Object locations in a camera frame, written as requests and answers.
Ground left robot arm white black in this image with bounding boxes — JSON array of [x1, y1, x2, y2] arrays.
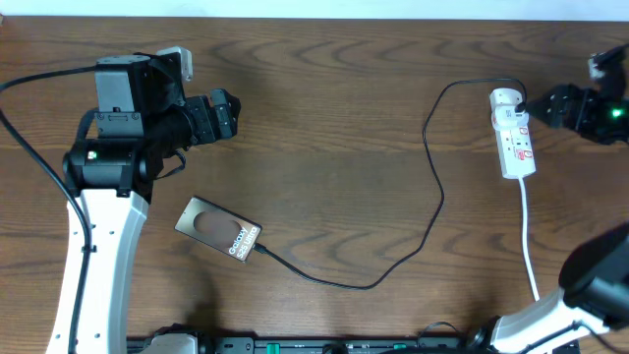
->
[[46, 46, 241, 353]]

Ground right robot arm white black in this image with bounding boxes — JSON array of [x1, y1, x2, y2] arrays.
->
[[467, 85, 628, 353]]

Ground white power strip cord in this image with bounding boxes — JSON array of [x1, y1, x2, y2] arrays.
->
[[517, 177, 542, 302]]

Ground white power strip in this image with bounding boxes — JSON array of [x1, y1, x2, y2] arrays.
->
[[491, 105, 536, 180]]

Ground black charging cable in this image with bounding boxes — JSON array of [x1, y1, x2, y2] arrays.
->
[[253, 77, 529, 291]]

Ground white charger plug adapter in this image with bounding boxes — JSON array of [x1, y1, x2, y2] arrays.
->
[[489, 88, 522, 110]]

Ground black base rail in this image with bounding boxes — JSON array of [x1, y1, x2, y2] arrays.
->
[[199, 335, 469, 354]]

